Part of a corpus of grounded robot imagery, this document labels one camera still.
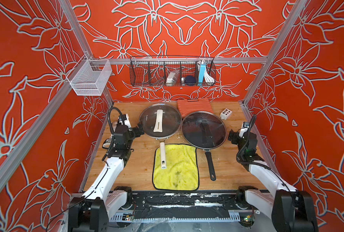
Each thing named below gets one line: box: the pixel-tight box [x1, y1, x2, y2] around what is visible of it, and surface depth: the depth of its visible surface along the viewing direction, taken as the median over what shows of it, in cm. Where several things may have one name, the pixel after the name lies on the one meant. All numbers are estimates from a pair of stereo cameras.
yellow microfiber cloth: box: [152, 144, 200, 191], surface depth 85 cm
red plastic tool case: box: [176, 98, 214, 120], surface depth 114 cm
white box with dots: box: [219, 108, 233, 121], surface depth 111 cm
